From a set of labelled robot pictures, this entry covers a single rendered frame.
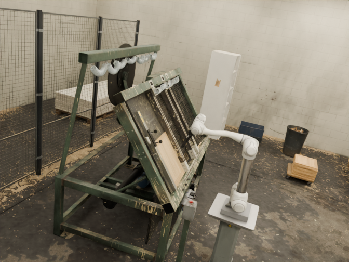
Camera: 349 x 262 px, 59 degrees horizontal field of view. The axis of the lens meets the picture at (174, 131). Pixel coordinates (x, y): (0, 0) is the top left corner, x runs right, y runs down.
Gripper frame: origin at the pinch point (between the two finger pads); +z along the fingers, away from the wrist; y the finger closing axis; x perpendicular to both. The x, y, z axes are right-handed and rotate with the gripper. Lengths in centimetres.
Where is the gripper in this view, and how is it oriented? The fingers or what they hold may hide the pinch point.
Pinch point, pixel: (183, 144)
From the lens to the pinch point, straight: 336.4
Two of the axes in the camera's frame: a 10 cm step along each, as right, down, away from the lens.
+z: -4.7, 7.5, 4.7
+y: -5.2, 2.0, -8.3
